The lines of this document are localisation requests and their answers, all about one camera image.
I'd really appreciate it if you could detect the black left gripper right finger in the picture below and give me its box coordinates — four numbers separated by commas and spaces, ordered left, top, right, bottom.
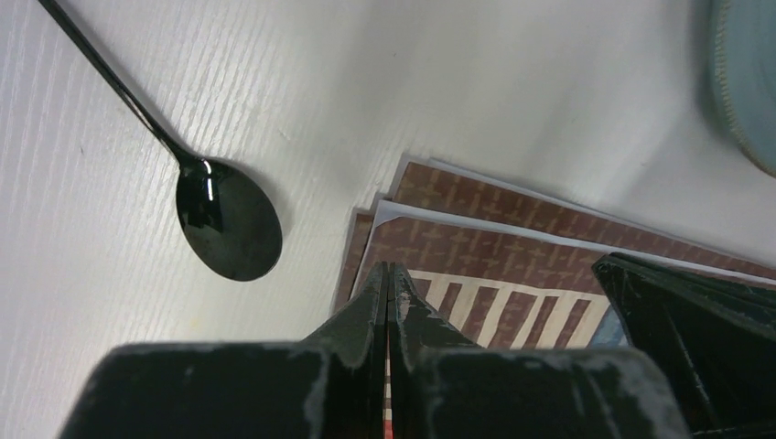
387, 263, 690, 438

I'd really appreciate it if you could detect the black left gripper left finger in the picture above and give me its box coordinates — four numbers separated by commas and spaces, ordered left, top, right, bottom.
60, 262, 388, 438

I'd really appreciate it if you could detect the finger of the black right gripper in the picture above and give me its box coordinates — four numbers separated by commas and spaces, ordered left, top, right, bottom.
592, 253, 775, 438

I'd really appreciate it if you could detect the striped patchwork placemat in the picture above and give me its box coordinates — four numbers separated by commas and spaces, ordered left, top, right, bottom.
346, 162, 775, 380

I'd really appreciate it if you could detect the black spoon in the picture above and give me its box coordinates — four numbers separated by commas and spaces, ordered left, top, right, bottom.
40, 1, 283, 282

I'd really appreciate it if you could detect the teal ceramic plate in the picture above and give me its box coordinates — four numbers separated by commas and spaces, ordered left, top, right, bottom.
709, 0, 775, 177

